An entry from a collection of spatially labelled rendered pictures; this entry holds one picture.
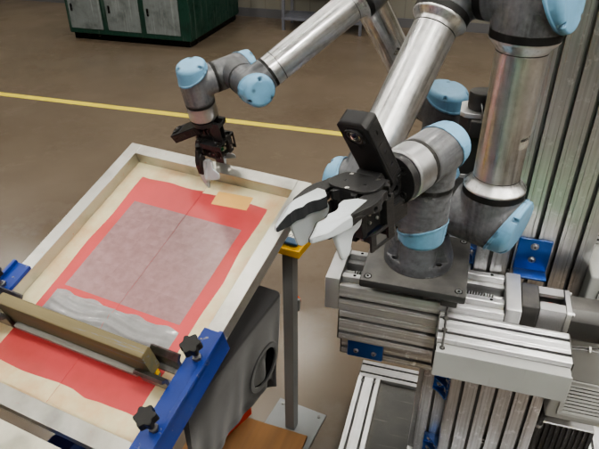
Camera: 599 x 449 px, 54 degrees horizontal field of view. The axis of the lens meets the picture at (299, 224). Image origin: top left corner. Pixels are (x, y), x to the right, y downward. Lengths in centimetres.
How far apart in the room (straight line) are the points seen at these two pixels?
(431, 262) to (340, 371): 159
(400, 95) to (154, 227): 83
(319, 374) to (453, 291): 159
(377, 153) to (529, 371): 69
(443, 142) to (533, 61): 26
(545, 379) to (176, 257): 88
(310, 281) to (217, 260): 187
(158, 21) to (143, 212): 610
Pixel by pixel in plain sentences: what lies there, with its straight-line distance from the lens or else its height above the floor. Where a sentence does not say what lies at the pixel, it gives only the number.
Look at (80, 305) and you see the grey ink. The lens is 149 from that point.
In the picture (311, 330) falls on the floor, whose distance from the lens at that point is 299.
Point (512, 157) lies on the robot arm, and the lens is 110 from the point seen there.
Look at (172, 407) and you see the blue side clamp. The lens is 121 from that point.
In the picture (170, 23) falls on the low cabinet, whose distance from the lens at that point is 756.
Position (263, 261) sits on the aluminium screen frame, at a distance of 137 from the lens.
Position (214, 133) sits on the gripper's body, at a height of 142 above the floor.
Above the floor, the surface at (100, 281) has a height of 114.
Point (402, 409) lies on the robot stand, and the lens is 240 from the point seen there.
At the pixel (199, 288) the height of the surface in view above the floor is 116.
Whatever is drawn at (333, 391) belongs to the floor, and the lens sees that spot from 271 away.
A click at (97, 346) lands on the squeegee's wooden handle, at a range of 131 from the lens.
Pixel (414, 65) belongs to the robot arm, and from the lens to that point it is 100.
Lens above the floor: 203
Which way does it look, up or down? 33 degrees down
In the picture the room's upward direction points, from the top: straight up
